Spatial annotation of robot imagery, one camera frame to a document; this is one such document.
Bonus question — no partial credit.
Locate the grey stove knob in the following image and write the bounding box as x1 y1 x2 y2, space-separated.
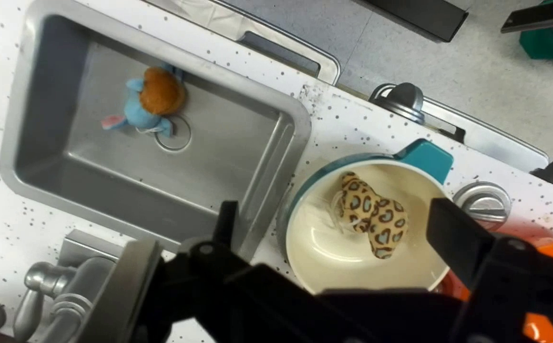
452 179 515 233

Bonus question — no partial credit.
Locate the blue and brown plush toy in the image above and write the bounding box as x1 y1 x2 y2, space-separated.
101 65 189 139

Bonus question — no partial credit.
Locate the white pot with teal handles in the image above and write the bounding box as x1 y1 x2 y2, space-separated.
278 139 456 298

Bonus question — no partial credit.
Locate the teal plastic object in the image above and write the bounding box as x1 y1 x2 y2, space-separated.
519 0 553 61

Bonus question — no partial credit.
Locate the grey toy sink basin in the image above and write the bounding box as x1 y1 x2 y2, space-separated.
0 0 313 256

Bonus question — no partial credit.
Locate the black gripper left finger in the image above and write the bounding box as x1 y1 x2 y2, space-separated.
141 200 330 343

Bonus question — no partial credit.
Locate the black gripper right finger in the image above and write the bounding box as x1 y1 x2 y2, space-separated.
425 197 553 343

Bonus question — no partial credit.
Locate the grey toy faucet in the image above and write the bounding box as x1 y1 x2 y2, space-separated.
0 227 164 343

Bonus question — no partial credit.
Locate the leopard print plush toy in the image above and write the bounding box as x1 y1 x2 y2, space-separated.
332 170 410 261

